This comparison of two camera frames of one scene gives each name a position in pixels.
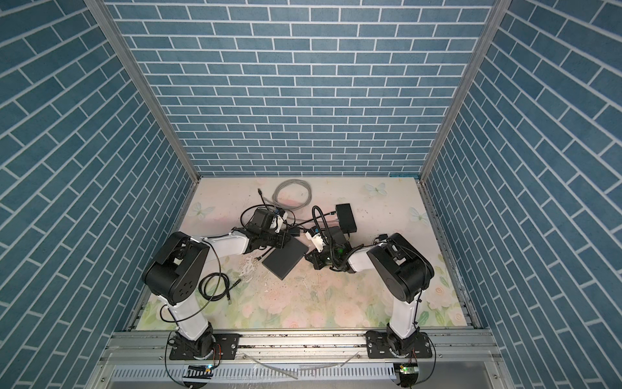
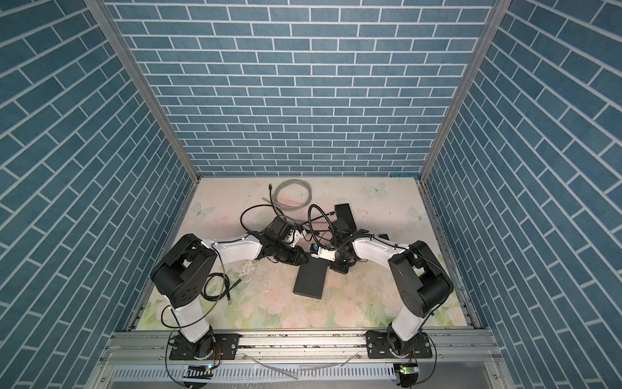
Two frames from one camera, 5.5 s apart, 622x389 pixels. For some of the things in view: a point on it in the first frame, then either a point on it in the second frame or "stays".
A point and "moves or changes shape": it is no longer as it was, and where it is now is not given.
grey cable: (276, 201) stays
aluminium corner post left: (139, 76) stays
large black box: (281, 261) moves or changes shape
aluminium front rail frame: (139, 359) stays
